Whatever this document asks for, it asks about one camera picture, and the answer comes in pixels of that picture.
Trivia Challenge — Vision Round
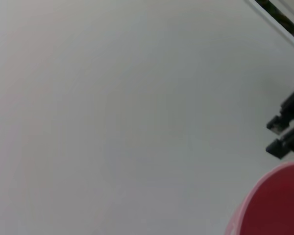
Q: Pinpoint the pink plastic bowl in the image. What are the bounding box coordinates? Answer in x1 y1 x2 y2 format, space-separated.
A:
223 160 294 235

